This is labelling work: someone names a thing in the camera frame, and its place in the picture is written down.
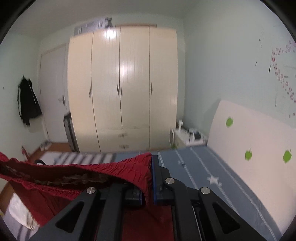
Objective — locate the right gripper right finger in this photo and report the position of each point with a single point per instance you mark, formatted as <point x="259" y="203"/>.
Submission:
<point x="197" y="214"/>

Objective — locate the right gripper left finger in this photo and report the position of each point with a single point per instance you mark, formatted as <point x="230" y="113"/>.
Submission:
<point x="96" y="214"/>

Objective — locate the red garment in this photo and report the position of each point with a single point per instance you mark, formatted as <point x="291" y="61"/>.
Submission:
<point x="46" y="190"/>

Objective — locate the striped grey blue bedsheet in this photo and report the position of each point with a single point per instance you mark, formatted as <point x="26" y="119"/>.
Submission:
<point x="196" y="167"/>

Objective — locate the white bedside table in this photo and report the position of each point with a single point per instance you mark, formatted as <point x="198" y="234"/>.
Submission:
<point x="182" y="138"/>

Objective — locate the folded white cream garment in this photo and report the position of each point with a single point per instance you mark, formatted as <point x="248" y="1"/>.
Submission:
<point x="20" y="213"/>

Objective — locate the white headboard green apples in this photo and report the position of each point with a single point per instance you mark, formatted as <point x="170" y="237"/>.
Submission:
<point x="261" y="151"/>

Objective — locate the small white desk fan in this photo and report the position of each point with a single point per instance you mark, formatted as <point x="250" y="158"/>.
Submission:
<point x="179" y="125"/>

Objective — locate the red fire extinguisher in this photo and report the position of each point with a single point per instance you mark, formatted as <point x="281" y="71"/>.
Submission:
<point x="25" y="154"/>

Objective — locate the black white folded rack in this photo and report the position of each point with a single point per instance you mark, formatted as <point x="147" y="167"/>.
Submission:
<point x="69" y="129"/>

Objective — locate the cream four-door wardrobe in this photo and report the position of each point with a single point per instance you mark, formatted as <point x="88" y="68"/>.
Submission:
<point x="123" y="88"/>

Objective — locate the white room door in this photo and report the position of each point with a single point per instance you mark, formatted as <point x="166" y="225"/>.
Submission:
<point x="52" y="93"/>

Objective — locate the silver suitcase on wardrobe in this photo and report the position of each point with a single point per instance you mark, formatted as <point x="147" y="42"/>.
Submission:
<point x="93" y="26"/>

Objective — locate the black jacket on wall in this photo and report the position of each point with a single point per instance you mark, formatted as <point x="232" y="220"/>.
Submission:
<point x="28" y="105"/>

